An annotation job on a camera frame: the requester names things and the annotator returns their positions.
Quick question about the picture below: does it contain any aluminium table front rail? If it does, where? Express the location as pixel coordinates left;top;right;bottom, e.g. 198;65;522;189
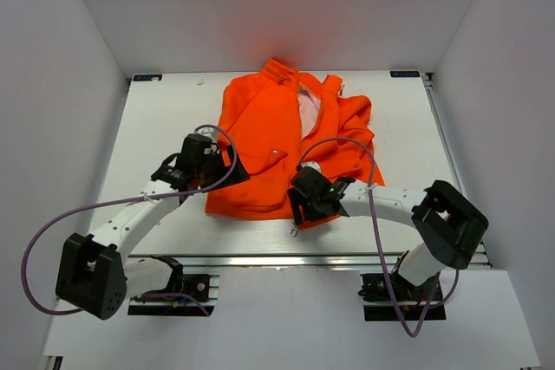
121;253;491;270

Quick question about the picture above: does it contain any blue table label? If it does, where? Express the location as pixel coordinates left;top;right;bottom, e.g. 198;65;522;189
132;74;162;82
389;70;421;78

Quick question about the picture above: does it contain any aluminium table rail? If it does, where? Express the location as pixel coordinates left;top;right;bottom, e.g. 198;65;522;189
121;253;491;270
411;75;489;269

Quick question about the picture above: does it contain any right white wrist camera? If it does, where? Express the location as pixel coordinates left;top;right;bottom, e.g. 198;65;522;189
296;161;322;173

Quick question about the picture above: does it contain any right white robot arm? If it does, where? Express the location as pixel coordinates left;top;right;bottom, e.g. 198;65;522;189
288;166;489;300

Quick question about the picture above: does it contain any right blue table label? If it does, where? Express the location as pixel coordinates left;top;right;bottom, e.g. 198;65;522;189
389;70;421;78

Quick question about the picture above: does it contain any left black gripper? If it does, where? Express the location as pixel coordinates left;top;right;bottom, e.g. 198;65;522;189
196;145;250;193

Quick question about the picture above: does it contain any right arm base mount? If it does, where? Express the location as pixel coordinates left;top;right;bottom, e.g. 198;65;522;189
355;272;447;322

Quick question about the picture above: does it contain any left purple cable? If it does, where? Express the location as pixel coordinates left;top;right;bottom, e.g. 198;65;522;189
21;124;238;316

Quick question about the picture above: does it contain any aluminium table right rail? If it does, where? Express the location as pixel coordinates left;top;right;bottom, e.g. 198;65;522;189
411;75;489;269

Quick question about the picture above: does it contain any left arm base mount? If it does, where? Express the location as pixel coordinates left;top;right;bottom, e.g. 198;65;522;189
127;274;220;317

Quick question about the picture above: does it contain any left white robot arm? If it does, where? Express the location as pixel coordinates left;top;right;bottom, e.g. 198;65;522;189
55;131;250;320

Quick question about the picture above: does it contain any orange zip-up jacket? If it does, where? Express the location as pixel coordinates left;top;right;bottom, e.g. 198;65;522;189
205;59;384;220

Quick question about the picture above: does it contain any left blue table label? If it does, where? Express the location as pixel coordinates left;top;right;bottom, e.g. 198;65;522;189
132;74;162;82

